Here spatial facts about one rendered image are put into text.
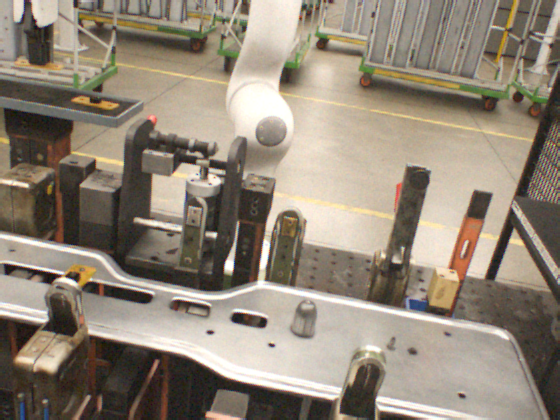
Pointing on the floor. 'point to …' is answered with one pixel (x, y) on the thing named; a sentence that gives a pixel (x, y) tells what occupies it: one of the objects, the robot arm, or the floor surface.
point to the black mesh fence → (535, 190)
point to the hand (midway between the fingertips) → (39, 52)
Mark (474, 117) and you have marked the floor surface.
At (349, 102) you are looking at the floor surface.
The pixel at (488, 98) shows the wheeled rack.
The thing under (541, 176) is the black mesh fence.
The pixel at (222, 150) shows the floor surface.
